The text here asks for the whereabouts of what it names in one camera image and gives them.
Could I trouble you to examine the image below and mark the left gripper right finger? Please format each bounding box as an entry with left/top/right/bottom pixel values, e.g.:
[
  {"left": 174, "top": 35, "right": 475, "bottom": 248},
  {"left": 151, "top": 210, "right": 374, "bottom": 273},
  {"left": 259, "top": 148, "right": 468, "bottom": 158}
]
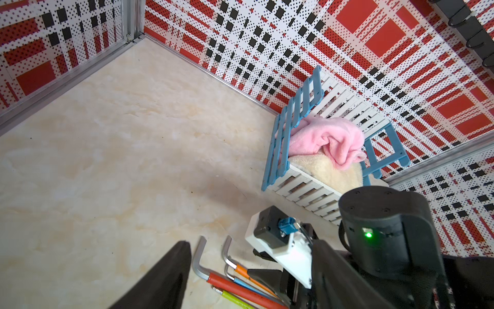
[{"left": 311, "top": 239, "right": 398, "bottom": 308}]

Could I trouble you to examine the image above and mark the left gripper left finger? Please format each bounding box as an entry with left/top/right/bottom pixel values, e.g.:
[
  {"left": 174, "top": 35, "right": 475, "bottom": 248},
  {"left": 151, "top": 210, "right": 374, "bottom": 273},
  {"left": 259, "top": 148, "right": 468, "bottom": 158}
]
[{"left": 111, "top": 241, "right": 192, "bottom": 308}]

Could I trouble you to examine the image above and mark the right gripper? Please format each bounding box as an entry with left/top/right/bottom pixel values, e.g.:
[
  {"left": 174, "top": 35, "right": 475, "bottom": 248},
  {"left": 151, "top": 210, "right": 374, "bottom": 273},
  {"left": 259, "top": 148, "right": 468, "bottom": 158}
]
[{"left": 248, "top": 269, "right": 313, "bottom": 309}]

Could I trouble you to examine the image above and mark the red hex key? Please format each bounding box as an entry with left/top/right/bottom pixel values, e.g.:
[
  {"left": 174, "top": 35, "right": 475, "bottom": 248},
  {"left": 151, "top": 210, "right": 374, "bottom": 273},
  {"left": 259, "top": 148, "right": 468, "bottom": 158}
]
[{"left": 192, "top": 236, "right": 286, "bottom": 308}]

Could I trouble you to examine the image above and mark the orange hex key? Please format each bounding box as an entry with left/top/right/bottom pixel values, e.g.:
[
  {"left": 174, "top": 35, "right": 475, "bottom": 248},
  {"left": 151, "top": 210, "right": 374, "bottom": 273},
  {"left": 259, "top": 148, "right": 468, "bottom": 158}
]
[{"left": 221, "top": 236, "right": 277, "bottom": 298}]

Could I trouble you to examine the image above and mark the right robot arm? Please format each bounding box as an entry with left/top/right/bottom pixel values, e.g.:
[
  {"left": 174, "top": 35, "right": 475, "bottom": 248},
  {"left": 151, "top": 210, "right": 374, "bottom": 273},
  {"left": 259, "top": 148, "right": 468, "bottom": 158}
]
[{"left": 245, "top": 186, "right": 493, "bottom": 308}]

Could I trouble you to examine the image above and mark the blue hex key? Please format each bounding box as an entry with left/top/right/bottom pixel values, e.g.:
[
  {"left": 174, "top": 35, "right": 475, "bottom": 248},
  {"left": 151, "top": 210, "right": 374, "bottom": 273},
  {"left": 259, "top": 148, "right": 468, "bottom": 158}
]
[{"left": 224, "top": 265, "right": 285, "bottom": 306}]

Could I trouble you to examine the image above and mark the green hex key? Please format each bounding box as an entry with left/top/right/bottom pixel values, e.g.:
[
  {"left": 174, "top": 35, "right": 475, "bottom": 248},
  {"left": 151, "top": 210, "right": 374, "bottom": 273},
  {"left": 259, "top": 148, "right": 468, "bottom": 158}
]
[{"left": 212, "top": 286, "right": 256, "bottom": 309}]

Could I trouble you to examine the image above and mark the cream fleece mattress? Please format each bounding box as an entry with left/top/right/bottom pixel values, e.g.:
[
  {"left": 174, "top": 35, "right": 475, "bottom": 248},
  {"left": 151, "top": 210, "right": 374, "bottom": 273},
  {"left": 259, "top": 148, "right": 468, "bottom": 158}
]
[{"left": 288, "top": 151, "right": 364, "bottom": 194}]

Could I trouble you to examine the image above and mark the pink cloth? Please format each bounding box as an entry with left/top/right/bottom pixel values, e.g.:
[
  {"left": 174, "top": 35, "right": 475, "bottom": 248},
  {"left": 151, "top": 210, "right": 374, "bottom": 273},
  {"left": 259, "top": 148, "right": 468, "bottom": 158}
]
[{"left": 288, "top": 116, "right": 367, "bottom": 170}]

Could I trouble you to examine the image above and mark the blue white toy crib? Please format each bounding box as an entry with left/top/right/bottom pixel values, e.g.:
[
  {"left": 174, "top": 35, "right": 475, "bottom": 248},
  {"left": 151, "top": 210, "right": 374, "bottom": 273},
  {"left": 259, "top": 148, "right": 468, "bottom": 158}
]
[{"left": 261, "top": 66, "right": 410, "bottom": 224}]

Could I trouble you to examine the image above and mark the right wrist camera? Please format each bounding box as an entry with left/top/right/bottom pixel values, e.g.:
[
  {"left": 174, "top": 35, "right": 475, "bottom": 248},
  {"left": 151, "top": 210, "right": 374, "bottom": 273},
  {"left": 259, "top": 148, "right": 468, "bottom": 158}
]
[{"left": 245, "top": 205, "right": 312, "bottom": 289}]

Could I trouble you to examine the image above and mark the black hook rail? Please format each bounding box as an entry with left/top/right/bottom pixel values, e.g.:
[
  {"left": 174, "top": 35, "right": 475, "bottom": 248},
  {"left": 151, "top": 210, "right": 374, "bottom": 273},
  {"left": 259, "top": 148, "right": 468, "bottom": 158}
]
[{"left": 427, "top": 0, "right": 493, "bottom": 75}]

